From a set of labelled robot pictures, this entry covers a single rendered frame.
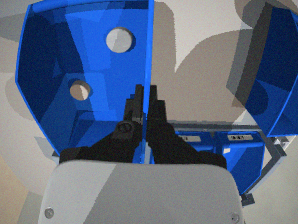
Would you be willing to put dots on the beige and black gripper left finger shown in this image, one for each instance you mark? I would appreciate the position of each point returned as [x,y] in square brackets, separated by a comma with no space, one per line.
[123,141]

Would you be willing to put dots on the grey rectangular block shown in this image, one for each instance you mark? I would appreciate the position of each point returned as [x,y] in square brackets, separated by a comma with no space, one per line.
[226,150]

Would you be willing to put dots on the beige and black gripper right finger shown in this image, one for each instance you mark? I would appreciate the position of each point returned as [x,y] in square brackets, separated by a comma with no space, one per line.
[169,147]

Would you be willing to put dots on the grey low shelf rack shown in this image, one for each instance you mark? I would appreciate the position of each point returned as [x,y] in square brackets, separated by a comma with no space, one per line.
[272,144]

